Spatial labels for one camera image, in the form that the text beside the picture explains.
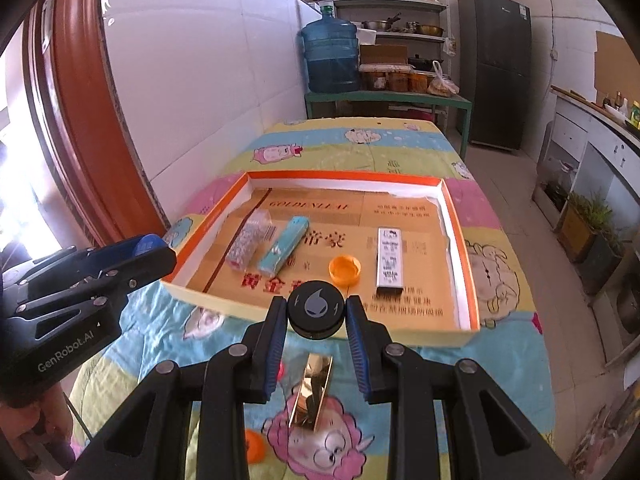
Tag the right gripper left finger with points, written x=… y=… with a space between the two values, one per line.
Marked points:
x=147 y=437

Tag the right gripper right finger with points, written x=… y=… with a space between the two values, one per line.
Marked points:
x=488 y=437

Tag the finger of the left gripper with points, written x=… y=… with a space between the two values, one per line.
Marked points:
x=95 y=272
x=60 y=264

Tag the orange bottle cap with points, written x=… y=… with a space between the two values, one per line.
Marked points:
x=255 y=447

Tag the gold lighter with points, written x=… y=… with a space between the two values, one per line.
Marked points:
x=312 y=389

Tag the black bottle cap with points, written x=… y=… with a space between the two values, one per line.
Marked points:
x=316 y=310

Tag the blue bottle cap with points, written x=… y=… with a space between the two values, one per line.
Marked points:
x=148 y=243

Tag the red bottle cap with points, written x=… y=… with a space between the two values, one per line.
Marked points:
x=281 y=371

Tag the person's hand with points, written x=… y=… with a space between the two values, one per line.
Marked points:
x=37 y=436

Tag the white hello kitty lighter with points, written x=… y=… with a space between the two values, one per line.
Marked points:
x=389 y=266

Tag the yellow-orange bottle cap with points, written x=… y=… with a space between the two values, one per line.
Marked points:
x=344 y=271

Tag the orange shallow cardboard tray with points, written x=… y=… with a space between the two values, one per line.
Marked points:
x=438 y=307

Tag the clear patterned lighter box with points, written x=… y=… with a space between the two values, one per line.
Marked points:
x=255 y=229

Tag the teal lighter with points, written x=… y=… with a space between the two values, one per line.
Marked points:
x=283 y=247

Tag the potted green plant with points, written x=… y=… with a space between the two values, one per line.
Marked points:
x=584 y=217

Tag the green side table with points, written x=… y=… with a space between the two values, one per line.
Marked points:
x=456 y=102

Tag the white kitchen counter cabinet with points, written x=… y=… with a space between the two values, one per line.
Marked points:
x=587 y=153

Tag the plastic bag of food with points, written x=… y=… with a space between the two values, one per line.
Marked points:
x=441 y=85

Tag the blue water jug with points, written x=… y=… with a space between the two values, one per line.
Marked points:
x=331 y=53

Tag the brown cardboard box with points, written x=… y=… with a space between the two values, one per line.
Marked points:
x=389 y=54

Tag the black refrigerator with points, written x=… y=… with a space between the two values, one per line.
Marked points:
x=495 y=64

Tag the red wooden door frame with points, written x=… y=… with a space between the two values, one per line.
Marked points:
x=95 y=192

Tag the white wall shelf unit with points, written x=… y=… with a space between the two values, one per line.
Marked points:
x=419 y=25

